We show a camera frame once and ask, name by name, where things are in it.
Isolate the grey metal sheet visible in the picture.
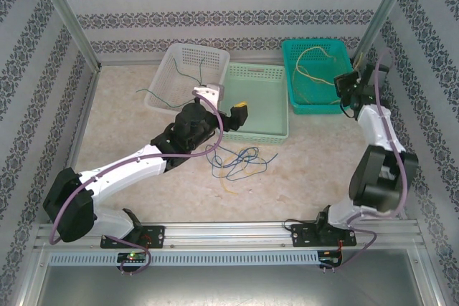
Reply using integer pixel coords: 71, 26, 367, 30
35, 266, 431, 306

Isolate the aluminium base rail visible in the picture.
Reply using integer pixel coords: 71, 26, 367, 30
34, 221, 421, 249

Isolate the thin blue cable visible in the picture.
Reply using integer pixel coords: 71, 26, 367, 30
210, 146, 268, 181
206, 144, 279, 180

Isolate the slotted grey cable duct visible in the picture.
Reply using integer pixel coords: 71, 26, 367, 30
48, 250, 320, 267

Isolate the white perforated plastic basket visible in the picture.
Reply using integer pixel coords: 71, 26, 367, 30
143, 42, 231, 118

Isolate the aluminium frame post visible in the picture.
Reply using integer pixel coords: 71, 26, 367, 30
352, 0, 420, 67
28, 0, 103, 70

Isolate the aluminium frame side rail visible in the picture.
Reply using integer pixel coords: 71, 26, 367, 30
353, 64, 424, 224
64, 64, 103, 174

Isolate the light green plastic basket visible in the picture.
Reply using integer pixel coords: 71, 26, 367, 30
217, 62, 290, 146

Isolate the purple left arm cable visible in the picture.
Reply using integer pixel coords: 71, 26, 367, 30
49, 90, 226, 275

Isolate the thin yellow cable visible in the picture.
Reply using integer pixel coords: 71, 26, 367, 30
292, 44, 365, 105
219, 146, 269, 196

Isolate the teal perforated plastic basket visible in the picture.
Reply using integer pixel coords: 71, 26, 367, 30
281, 38, 362, 115

